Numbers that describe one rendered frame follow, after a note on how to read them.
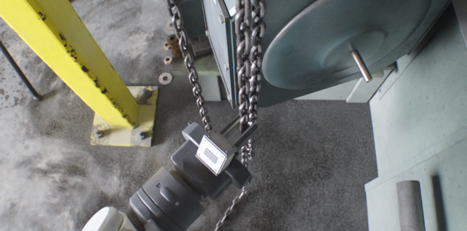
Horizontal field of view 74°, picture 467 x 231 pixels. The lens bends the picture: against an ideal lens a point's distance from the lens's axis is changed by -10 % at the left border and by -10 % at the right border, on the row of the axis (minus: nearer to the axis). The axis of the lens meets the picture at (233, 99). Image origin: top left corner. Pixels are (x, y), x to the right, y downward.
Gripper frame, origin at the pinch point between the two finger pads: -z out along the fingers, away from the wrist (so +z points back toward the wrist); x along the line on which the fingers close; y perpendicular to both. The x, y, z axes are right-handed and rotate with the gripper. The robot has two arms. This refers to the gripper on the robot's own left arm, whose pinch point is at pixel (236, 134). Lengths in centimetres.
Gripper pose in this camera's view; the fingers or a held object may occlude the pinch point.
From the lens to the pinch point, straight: 52.2
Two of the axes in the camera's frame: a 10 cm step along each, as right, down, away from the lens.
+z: -6.8, 6.8, -2.8
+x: 7.3, 6.2, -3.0
